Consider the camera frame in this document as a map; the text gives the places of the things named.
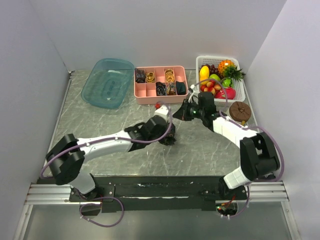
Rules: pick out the pink dragon fruit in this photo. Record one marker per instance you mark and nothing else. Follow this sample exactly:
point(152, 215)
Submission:
point(228, 92)

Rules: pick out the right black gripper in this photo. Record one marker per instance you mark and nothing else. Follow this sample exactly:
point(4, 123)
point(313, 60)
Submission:
point(182, 113)

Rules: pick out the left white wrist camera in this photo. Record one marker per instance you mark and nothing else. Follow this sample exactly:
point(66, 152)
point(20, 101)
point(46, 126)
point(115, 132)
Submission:
point(161, 111)

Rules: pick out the yellow patterned rolled tie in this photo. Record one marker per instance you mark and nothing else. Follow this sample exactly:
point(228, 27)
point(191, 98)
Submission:
point(169, 75)

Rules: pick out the red cherry bunch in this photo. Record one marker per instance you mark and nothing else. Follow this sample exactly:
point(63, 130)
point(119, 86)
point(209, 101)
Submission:
point(210, 86)

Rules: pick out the yellow mango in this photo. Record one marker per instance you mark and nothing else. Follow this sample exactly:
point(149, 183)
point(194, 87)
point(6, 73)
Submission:
point(204, 74)

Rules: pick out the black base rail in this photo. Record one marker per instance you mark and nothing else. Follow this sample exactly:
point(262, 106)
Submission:
point(150, 193)

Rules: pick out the brown lidded white jar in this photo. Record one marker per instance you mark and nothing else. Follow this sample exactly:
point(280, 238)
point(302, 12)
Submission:
point(240, 112)

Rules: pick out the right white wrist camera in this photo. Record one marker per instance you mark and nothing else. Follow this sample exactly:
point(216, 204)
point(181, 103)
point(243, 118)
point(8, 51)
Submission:
point(193, 93)

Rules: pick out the green leafy vegetable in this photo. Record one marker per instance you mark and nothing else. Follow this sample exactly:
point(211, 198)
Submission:
point(227, 82)

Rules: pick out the gold rolled tie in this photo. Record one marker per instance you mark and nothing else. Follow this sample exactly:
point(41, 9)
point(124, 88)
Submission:
point(150, 77)

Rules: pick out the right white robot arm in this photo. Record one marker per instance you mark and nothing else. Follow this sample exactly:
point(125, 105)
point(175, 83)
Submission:
point(258, 156)

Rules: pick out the dark brown rolled tie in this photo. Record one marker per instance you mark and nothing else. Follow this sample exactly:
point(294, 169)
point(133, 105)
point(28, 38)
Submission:
point(140, 76)

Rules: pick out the dark purple grapes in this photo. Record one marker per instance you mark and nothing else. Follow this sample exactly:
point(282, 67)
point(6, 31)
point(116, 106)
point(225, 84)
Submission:
point(212, 69)

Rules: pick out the black rolled tie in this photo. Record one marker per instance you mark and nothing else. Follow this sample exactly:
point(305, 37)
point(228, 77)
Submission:
point(180, 88)

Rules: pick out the aluminium frame rail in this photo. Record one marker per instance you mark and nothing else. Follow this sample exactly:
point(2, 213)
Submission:
point(51, 194)

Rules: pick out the teal transparent plastic bin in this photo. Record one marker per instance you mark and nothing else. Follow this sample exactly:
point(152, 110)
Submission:
point(108, 83)

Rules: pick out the pink compartment organizer box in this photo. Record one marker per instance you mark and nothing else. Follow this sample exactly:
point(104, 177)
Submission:
point(145, 93)

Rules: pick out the orange pineapple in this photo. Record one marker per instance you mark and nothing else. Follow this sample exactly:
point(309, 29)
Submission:
point(229, 70)

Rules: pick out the dark purple rolled tie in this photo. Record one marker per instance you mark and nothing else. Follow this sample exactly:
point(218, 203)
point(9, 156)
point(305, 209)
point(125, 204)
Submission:
point(161, 89)

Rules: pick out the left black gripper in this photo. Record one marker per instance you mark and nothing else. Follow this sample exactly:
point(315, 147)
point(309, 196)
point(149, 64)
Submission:
point(164, 131)

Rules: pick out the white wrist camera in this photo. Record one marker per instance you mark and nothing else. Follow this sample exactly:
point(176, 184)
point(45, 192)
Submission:
point(193, 93)
point(161, 111)

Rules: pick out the green apple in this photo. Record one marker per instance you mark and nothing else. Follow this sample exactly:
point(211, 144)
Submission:
point(214, 77)

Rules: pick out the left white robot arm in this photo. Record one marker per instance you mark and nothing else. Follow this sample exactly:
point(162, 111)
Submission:
point(70, 153)

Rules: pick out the dark patterned necktie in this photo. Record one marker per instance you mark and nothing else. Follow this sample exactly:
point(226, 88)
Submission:
point(169, 139)

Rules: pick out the orange blue rolled tie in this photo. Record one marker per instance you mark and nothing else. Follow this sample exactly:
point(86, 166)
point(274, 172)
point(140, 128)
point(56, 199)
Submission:
point(171, 89)

